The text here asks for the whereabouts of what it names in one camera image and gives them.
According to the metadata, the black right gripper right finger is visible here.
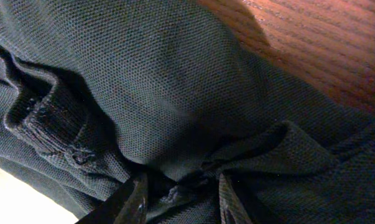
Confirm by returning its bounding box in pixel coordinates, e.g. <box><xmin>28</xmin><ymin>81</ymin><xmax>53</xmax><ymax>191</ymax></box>
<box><xmin>219</xmin><ymin>174</ymin><xmax>252</xmax><ymax>224</ymax></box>

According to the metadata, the black logo t-shirt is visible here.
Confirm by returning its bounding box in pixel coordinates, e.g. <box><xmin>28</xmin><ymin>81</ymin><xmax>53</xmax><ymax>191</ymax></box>
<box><xmin>0</xmin><ymin>1</ymin><xmax>375</xmax><ymax>223</ymax></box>

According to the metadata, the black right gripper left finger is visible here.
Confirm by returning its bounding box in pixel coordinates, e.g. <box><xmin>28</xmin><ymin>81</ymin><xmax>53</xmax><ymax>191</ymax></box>
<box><xmin>76</xmin><ymin>174</ymin><xmax>148</xmax><ymax>224</ymax></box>

